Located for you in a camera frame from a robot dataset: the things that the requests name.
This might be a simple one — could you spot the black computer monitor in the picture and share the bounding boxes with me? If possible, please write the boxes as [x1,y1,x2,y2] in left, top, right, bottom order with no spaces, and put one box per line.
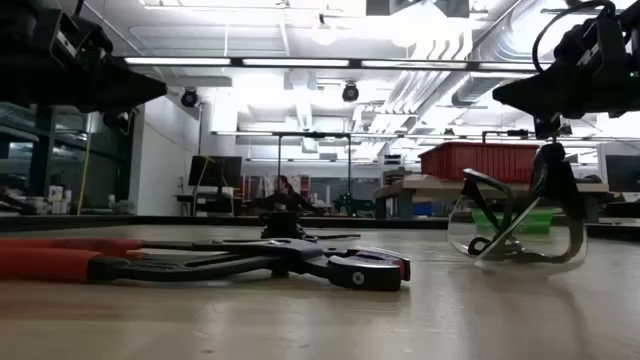
[188,154,244,189]
[604,153,640,194]

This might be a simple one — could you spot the yellow cable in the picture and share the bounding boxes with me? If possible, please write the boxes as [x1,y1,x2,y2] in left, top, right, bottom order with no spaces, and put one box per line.
[76,112,94,216]

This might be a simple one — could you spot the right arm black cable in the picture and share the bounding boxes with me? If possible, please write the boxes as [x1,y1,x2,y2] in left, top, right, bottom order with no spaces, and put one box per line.
[531,0,619,74]

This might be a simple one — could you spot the red-handled pliers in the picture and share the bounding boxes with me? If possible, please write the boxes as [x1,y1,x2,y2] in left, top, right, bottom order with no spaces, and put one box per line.
[0,237,412,293]

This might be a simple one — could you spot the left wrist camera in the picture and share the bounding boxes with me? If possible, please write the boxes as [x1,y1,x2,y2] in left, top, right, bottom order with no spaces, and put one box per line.
[28,7,115,66]

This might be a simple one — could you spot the person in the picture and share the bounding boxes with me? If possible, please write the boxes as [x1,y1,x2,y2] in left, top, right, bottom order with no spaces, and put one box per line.
[252,174,314,215]

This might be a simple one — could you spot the wooden workbench on casters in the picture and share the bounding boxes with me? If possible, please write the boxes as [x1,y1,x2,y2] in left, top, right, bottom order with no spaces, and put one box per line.
[373,172,611,221]

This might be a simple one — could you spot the green plastic bin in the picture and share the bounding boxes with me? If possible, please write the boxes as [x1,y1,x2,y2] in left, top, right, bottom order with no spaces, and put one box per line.
[469,207,557,236]

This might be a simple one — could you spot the clear safety glasses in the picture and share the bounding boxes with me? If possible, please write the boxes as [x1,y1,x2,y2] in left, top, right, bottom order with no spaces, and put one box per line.
[446,141,589,277]

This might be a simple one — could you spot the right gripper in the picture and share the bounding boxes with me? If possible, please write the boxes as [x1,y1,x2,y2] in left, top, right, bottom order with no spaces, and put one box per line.
[492,4,640,120]

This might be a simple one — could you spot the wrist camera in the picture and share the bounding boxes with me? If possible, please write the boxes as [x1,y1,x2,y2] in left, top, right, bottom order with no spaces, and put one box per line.
[553,17,630,74]
[28,7,115,66]

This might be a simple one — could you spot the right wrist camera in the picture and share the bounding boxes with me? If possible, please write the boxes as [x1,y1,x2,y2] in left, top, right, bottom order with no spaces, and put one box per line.
[553,17,630,74]

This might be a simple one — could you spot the red storage bin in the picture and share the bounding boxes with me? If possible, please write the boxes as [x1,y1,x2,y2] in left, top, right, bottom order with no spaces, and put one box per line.
[418,141,541,184]

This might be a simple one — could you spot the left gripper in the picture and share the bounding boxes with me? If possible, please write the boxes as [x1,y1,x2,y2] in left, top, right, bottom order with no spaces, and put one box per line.
[0,0,169,113]

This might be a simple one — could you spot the black metal gantry frame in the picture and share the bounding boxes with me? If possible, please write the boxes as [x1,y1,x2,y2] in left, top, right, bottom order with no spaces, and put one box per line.
[271,130,353,217]

